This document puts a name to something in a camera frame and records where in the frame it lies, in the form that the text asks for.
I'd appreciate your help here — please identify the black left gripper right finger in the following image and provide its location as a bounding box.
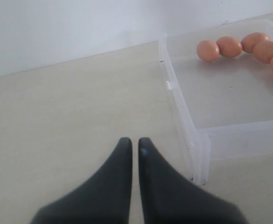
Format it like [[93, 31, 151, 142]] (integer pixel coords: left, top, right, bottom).
[[138, 138, 248, 224]]

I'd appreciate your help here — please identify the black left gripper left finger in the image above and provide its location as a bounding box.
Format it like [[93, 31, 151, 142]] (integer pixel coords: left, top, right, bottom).
[[31, 137, 133, 224]]

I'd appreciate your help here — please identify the brown egg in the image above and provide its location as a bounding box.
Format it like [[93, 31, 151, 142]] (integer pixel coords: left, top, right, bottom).
[[216, 36, 242, 58], [241, 32, 269, 54]]

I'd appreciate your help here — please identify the brown egg back right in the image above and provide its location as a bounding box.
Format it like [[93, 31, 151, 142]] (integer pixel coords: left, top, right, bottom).
[[241, 32, 269, 54]]

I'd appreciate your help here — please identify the brown egg second row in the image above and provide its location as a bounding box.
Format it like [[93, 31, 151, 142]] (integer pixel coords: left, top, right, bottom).
[[196, 40, 220, 62]]

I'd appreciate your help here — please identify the clear plastic bin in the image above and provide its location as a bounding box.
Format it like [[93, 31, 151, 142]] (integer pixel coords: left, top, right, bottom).
[[158, 19, 273, 184]]

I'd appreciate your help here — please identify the brown egg back middle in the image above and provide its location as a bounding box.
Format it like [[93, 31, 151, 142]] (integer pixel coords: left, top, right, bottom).
[[216, 36, 242, 58]]

